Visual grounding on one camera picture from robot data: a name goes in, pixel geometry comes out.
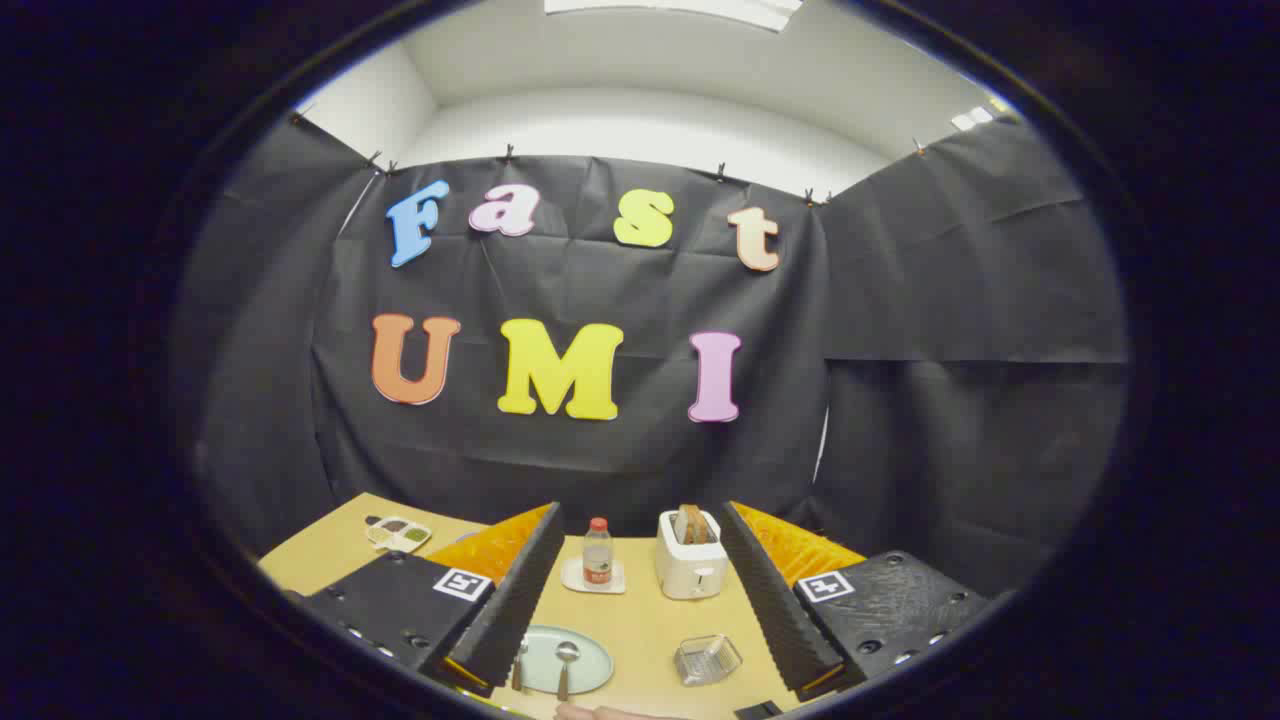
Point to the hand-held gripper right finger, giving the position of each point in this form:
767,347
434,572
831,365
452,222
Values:
765,600

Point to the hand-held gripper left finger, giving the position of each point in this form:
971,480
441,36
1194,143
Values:
520,600

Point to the white square coaster tray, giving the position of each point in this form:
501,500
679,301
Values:
575,585

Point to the white toaster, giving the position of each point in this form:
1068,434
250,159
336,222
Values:
690,572

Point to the clear water bottle red cap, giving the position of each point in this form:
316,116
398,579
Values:
597,555

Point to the light green plate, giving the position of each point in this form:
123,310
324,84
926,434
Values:
592,660

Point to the toast bread slice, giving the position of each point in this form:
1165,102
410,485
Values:
700,525
684,525

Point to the white divided sauce dish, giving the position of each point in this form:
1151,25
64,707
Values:
398,534

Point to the ceiling light panel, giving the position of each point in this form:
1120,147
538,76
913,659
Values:
680,8

